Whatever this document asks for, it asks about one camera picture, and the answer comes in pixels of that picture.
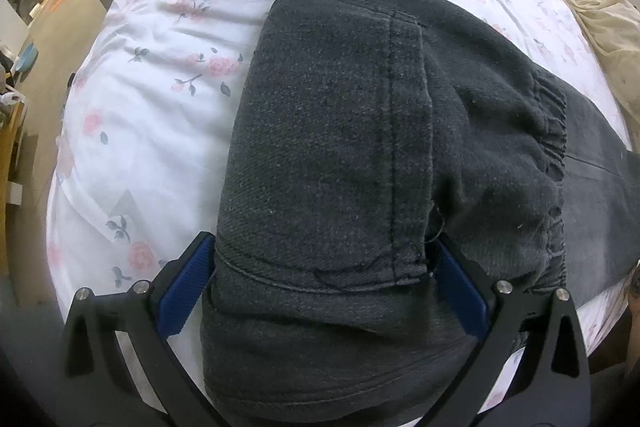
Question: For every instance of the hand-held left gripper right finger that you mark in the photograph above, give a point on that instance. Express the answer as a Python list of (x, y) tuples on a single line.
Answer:
[(465, 292)]

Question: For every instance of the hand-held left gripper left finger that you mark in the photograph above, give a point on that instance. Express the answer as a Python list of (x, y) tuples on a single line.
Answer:
[(185, 292)]

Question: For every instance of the dark grey pants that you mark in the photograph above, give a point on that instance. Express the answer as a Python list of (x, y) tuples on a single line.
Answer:
[(325, 132)]

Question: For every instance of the bed with floral sheet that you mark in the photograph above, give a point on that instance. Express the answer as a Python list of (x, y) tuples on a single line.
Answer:
[(150, 132)]

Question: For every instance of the yellow wooden furniture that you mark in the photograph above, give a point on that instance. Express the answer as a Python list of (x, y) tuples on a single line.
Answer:
[(10, 147)]

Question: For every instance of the blue basin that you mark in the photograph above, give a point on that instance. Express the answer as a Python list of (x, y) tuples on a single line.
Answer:
[(29, 57)]

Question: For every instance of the cream duvet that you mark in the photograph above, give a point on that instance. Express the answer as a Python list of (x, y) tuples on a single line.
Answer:
[(600, 17)]

